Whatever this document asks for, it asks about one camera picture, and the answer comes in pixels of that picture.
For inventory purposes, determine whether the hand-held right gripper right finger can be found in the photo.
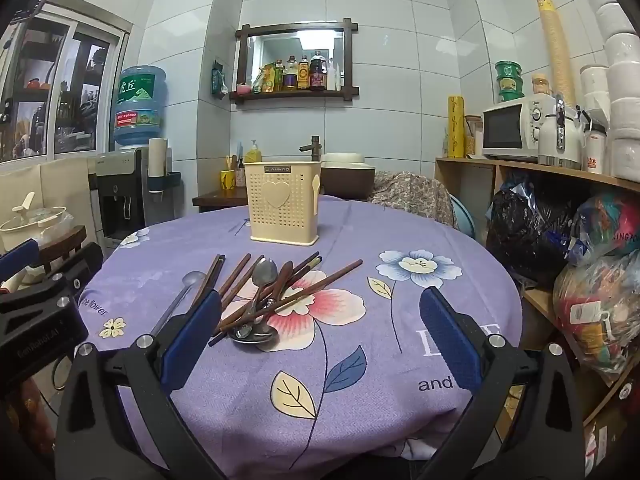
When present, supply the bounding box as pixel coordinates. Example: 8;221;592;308
417;287;586;480

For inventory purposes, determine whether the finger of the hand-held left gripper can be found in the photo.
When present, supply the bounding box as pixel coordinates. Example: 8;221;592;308
0;239;40;283
0;242;104;323

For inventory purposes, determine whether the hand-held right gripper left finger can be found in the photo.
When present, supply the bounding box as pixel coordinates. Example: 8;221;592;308
54;289;224;480

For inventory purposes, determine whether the long-handled metal spoon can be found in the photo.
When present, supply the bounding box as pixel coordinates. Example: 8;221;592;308
149;271;207;337

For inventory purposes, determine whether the wooden spoon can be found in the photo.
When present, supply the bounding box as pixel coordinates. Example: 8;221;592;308
265;261;295;311

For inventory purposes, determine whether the pile of chopsticks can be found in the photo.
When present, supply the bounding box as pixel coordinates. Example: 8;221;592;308
197;252;363;347

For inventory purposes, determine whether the cream perforated utensil holder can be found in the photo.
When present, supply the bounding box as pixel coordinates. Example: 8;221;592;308
244;161;322;247

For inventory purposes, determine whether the dark wooden stool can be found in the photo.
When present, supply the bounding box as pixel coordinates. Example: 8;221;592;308
37;225;88;273

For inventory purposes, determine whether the grey water dispenser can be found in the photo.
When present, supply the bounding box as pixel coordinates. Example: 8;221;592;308
95;147;151;241

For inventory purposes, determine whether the beige fabric panel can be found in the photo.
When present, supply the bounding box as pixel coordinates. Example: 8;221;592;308
0;157;98;241

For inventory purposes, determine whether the dark blue cup holder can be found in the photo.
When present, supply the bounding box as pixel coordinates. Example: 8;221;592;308
147;172;181;194

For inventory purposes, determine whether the light blue chair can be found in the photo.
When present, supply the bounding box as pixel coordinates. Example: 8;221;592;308
450;195;476;237

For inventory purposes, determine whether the white paper cup stack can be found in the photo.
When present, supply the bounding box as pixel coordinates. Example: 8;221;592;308
148;137;168;181

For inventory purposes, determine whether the black plastic bag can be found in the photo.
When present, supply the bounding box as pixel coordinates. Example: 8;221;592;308
487;172;576;286

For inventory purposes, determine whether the dark wooden side table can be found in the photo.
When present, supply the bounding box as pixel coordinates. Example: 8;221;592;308
192;187;251;213

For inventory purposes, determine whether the purple floral tablecloth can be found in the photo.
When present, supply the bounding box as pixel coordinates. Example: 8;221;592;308
75;195;523;480

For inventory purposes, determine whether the floral fabric chair cover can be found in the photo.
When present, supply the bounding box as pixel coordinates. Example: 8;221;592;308
372;170;458;231

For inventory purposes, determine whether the colourful plastic bag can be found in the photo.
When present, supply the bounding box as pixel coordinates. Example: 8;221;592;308
552;250;640;381
567;192;640;266

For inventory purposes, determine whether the blue water jug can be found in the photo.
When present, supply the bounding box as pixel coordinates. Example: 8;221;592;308
112;65;168;148

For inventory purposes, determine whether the sliding window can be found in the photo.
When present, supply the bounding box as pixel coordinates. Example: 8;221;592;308
0;5;133;161

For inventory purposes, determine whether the wooden shelf unit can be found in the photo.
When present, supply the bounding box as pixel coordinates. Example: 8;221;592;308
434;156;640;428

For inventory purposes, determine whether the cardboard box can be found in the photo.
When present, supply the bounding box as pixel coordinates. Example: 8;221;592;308
582;400;640;480

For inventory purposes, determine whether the white microwave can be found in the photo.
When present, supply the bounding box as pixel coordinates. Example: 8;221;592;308
482;97;558;161

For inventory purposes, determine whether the white electric kettle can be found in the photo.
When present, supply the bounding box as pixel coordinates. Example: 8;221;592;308
537;94;586;168

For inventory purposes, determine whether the white thermos flask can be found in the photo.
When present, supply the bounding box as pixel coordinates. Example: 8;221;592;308
586;125;609;174

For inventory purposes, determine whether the yellow green packet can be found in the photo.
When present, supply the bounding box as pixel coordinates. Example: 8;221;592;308
252;62;284;93

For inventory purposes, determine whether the wooden framed mirror shelf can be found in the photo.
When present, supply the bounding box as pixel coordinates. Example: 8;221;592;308
230;19;360;103

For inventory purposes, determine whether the dark sauce bottle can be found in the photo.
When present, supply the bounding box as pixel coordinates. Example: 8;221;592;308
309;51;328;92

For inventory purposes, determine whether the tall yellow paper cup stack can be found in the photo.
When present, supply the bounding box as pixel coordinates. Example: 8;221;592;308
536;0;581;111

